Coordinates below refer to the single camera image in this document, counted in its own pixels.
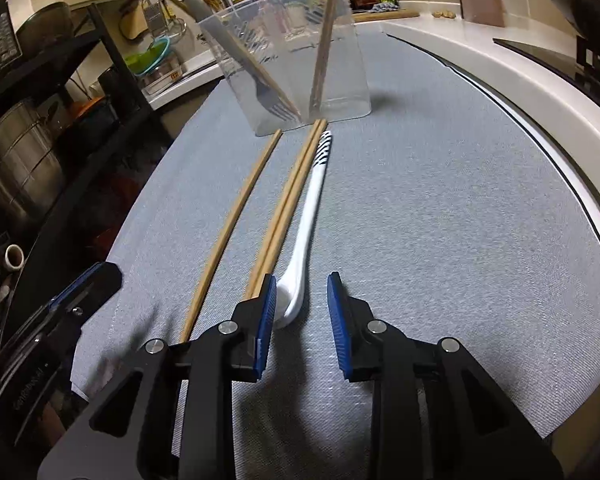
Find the black pan support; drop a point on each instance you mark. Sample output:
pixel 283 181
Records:
pixel 587 60

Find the dark canister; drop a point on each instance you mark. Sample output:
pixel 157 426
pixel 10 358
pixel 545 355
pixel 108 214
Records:
pixel 112 82

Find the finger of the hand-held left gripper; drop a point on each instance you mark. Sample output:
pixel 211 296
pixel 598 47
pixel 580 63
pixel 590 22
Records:
pixel 77 282

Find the dark metal bowl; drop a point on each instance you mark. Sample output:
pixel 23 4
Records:
pixel 45 27

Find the wooden cutting board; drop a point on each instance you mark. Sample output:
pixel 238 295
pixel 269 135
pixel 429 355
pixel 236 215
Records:
pixel 405 14

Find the green colander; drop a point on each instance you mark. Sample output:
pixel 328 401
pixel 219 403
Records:
pixel 147 57

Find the blue white cloth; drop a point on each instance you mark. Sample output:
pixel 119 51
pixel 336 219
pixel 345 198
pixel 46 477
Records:
pixel 382 7

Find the hanging wooden board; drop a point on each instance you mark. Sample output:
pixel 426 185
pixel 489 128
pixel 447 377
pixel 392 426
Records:
pixel 132 20

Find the white striped ceramic spoon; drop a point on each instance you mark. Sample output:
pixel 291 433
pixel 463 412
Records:
pixel 292 305

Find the black glass cooktop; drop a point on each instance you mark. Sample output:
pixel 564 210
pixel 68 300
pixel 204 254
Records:
pixel 540 57

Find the steel stock pot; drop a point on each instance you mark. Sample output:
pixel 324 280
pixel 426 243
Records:
pixel 20 160

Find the orange dark pot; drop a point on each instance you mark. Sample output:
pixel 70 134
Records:
pixel 95 112

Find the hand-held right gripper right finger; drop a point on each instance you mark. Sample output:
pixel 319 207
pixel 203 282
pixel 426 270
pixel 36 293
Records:
pixel 340 325

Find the clear plastic container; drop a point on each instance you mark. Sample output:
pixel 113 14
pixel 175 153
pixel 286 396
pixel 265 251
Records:
pixel 345 60

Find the ginger piece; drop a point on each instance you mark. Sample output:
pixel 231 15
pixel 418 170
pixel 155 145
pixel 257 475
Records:
pixel 442 13

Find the dark flat device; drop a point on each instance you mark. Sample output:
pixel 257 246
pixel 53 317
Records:
pixel 0 45

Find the black shelf rack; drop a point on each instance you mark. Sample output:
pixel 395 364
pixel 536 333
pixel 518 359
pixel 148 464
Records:
pixel 105 50

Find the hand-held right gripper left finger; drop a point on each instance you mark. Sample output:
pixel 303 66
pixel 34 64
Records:
pixel 265 330

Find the white tape roll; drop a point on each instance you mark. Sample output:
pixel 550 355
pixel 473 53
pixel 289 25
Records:
pixel 15 258

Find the metal grater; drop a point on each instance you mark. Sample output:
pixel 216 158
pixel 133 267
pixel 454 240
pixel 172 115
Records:
pixel 156 17

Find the wooden chopstick pair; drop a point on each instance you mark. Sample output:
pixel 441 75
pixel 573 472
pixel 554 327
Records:
pixel 292 185

